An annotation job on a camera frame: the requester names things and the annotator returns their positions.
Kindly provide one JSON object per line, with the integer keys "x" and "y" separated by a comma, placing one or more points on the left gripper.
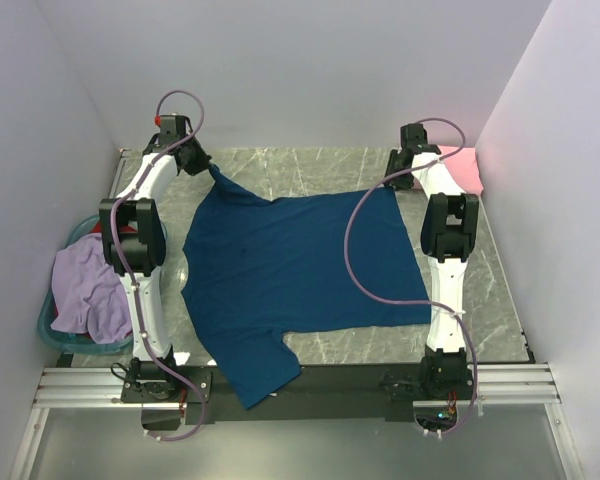
{"x": 204, "y": 159}

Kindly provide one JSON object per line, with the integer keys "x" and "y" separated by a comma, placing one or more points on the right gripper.
{"x": 401, "y": 184}

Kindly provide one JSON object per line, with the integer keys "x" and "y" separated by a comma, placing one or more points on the blue t shirt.
{"x": 259, "y": 269}

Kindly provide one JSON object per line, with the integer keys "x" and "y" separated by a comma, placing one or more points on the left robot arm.
{"x": 134, "y": 245}

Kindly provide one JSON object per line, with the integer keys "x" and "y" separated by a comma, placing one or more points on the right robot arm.
{"x": 448, "y": 236}

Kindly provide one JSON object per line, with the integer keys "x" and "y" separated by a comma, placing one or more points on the folded pink t shirt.
{"x": 457, "y": 173}

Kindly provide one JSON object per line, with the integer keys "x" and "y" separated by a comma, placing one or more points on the red t shirt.
{"x": 96, "y": 227}

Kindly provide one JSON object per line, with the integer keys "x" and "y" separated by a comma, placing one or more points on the lavender t shirt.
{"x": 88, "y": 294}

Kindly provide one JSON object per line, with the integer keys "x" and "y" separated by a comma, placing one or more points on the black base beam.
{"x": 402, "y": 392}

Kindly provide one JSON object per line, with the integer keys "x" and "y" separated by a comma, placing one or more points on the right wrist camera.
{"x": 413, "y": 136}

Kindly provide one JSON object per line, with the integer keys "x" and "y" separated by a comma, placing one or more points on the right aluminium rail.
{"x": 515, "y": 429}

